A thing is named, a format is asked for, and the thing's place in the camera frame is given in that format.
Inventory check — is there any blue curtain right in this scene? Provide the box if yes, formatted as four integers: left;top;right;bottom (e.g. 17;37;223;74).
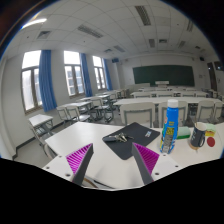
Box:
103;59;113;91

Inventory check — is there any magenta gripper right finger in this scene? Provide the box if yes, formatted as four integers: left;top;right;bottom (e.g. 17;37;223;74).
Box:
132;143;159;185

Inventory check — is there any white chair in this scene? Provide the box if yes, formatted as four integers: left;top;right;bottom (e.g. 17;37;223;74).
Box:
120;102;155;128
196;100;214;121

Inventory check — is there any small white desk left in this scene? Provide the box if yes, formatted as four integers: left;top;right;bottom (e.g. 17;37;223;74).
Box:
29;114;53;136

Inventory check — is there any bunch of keys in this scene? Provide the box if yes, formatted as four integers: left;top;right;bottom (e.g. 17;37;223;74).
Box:
103;133;132;142

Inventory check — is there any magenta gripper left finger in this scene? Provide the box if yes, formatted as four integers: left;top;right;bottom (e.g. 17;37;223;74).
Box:
66;143;94;186

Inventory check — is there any green chalkboard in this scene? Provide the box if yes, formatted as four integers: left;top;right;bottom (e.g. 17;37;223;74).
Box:
133;65;195;86

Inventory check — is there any blue curtain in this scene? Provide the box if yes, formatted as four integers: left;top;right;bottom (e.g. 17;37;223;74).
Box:
103;59;113;91
39;50;57;112
80;53;93;97

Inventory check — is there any dark blue mug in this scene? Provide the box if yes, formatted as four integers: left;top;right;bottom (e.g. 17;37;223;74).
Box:
190;122;207;150

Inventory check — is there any green sponge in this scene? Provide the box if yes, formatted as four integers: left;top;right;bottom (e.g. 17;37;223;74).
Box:
177;127;191;139

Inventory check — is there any blue plastic bottle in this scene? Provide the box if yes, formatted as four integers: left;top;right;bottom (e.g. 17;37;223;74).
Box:
160;99;179;154

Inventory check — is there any blue curtain left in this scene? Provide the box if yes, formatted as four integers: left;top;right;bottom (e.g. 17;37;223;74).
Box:
39;50;57;112

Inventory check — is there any black mouse pad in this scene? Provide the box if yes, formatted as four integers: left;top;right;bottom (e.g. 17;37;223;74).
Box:
102;122;160;160

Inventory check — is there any yellow green box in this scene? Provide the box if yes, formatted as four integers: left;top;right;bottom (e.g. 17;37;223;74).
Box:
205;123;216;137

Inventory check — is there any white chair right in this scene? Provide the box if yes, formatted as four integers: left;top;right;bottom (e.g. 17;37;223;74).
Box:
196;100;214;121

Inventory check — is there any red round coaster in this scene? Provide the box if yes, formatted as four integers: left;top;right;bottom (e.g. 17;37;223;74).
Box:
207;137;215;147

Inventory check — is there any blue curtain middle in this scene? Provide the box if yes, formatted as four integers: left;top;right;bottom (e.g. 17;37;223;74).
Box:
80;53;93;97

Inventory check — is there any white chair centre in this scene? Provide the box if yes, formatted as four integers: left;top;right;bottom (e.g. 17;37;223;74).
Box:
120;102;155;128

